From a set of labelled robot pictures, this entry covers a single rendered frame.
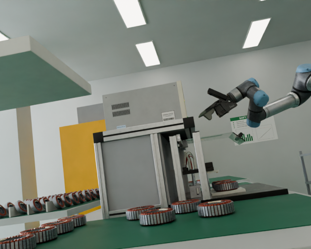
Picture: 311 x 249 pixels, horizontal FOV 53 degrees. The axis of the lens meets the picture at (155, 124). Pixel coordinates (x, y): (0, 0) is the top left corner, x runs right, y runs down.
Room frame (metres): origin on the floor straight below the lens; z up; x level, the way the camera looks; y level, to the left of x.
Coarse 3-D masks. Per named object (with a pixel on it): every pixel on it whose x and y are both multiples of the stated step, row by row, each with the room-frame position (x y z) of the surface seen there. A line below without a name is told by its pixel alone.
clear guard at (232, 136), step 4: (232, 132) 1.67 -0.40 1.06; (204, 136) 1.69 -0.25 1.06; (208, 136) 1.68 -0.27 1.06; (212, 136) 1.71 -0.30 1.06; (216, 136) 1.74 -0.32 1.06; (220, 136) 1.77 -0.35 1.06; (224, 136) 1.81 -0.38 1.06; (228, 136) 1.84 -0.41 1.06; (232, 136) 1.79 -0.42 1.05; (236, 136) 1.69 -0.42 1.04; (184, 140) 1.70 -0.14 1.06; (188, 140) 1.73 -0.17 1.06; (192, 140) 1.76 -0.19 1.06; (204, 140) 1.87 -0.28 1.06; (208, 140) 1.91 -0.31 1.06; (236, 140) 1.81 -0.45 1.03; (240, 140) 1.73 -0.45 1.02; (244, 140) 1.66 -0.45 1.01
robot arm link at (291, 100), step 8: (288, 96) 1.78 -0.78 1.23; (296, 96) 1.78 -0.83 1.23; (304, 96) 1.79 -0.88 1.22; (272, 104) 1.72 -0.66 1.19; (280, 104) 1.74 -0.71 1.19; (288, 104) 1.76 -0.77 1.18; (296, 104) 1.80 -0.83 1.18; (248, 112) 1.68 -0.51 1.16; (256, 112) 1.64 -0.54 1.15; (264, 112) 1.68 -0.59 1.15; (272, 112) 1.71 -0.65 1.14; (248, 120) 1.70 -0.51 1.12; (256, 120) 1.68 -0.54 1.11
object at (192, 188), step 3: (189, 186) 1.50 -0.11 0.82; (192, 186) 1.48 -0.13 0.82; (195, 186) 1.48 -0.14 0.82; (198, 186) 1.48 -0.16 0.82; (192, 189) 1.48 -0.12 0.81; (195, 189) 1.48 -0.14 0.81; (198, 189) 1.48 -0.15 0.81; (192, 192) 1.48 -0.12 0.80; (195, 192) 1.48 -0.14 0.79; (192, 195) 1.48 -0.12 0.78; (195, 195) 1.48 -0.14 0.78; (198, 195) 1.48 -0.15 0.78
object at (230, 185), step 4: (216, 184) 1.48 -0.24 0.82; (220, 184) 1.46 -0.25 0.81; (224, 184) 1.45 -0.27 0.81; (228, 184) 1.45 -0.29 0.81; (232, 184) 1.45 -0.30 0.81; (236, 184) 1.47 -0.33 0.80; (216, 188) 1.48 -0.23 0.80; (220, 188) 1.46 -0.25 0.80; (224, 188) 1.46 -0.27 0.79; (228, 188) 1.46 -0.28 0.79; (232, 188) 1.45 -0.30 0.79; (236, 188) 1.47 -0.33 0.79
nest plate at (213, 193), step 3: (234, 189) 1.48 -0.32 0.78; (237, 189) 1.45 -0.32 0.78; (240, 189) 1.42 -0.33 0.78; (243, 189) 1.42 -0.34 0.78; (210, 192) 1.55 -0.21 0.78; (213, 192) 1.49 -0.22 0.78; (216, 192) 1.46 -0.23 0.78; (219, 192) 1.44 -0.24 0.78; (222, 192) 1.43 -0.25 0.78; (225, 192) 1.43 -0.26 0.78; (228, 192) 1.43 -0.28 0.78; (231, 192) 1.43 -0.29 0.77; (234, 192) 1.43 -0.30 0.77; (237, 192) 1.43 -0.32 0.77; (213, 195) 1.44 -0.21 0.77; (216, 195) 1.44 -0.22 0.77
